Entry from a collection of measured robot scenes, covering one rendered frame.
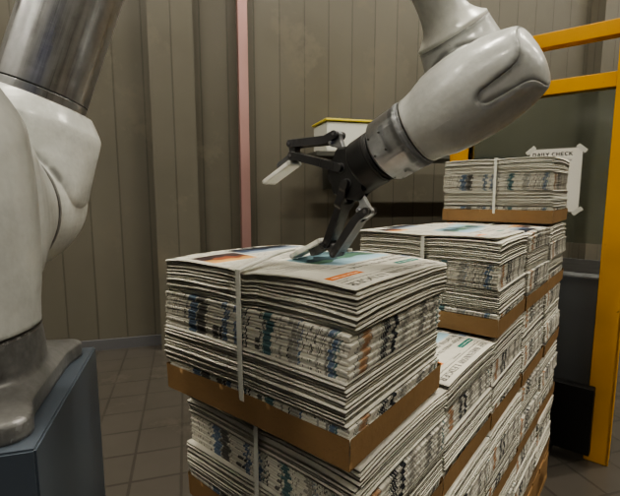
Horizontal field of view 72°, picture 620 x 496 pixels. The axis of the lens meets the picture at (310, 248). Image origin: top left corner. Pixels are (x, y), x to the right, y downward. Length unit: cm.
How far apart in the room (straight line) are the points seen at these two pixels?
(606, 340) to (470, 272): 121
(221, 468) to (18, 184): 58
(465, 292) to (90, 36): 89
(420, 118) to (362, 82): 325
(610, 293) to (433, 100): 172
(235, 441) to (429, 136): 56
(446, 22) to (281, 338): 47
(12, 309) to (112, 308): 313
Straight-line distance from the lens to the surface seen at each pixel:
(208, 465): 86
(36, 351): 43
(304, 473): 67
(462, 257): 107
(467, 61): 53
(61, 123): 56
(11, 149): 40
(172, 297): 75
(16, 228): 40
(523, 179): 163
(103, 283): 349
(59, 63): 59
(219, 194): 339
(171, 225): 324
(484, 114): 52
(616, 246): 213
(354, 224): 61
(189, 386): 76
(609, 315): 218
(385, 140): 56
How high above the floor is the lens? 117
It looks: 7 degrees down
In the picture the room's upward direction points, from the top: straight up
